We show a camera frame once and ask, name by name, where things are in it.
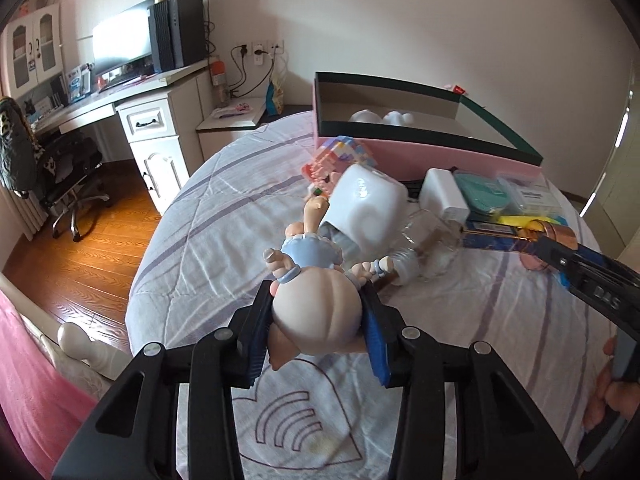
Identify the person right hand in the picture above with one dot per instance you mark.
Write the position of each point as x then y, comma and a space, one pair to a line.
622, 397

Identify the wall power sockets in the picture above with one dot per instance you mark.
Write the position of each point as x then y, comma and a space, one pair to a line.
259, 51

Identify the striped white quilt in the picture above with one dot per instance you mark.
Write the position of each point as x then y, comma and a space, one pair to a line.
317, 411

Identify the black hair claw clip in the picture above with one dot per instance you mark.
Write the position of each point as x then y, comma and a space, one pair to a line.
412, 187

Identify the low white bedside table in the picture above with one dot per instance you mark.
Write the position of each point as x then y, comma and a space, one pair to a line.
227, 124

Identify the black computer tower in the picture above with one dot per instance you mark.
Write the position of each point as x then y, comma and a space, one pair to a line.
177, 34

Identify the teal round case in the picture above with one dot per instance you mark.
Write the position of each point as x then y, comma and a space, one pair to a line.
485, 197

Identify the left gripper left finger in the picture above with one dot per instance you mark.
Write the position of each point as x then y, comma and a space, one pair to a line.
132, 432

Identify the blue pencil lead box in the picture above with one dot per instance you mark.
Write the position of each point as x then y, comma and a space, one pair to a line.
499, 241

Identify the white glass door cabinet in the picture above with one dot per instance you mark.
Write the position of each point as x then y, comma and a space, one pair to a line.
31, 51

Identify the small glass bottle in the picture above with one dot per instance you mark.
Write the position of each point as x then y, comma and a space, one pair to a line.
425, 247

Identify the colourful block figure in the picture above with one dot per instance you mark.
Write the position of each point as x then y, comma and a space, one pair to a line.
331, 160

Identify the pink storage box dark rim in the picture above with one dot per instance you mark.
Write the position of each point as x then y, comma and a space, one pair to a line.
449, 130

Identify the white computer desk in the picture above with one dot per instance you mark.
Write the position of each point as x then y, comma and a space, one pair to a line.
159, 116

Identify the rose gold metal tin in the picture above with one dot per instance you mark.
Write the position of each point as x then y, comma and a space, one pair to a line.
547, 246

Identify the computer monitor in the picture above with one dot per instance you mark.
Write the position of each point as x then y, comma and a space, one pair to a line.
121, 38

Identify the baby doll figurine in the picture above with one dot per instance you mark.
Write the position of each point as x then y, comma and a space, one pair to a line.
316, 308

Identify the pink bed sheet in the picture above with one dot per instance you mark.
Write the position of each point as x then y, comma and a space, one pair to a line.
44, 410

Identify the clear dental floss box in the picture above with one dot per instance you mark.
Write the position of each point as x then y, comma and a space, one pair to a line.
529, 197

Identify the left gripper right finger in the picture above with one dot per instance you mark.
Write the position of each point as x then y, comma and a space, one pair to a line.
501, 434

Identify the white power adapter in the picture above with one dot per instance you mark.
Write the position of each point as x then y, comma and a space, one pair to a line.
448, 209

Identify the black office chair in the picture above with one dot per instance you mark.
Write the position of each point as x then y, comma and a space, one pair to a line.
61, 172

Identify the yellow highlighter marker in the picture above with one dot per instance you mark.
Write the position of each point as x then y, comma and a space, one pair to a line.
518, 224

